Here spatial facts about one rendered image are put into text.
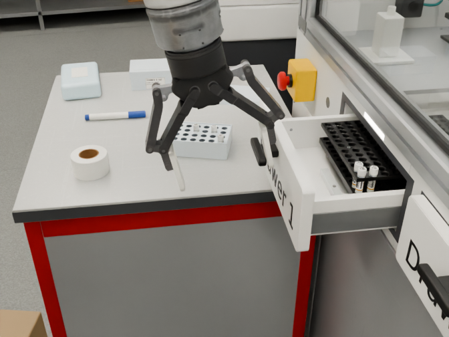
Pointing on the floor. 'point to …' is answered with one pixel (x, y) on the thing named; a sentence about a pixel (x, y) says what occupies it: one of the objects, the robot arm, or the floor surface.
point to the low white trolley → (158, 227)
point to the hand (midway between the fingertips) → (224, 168)
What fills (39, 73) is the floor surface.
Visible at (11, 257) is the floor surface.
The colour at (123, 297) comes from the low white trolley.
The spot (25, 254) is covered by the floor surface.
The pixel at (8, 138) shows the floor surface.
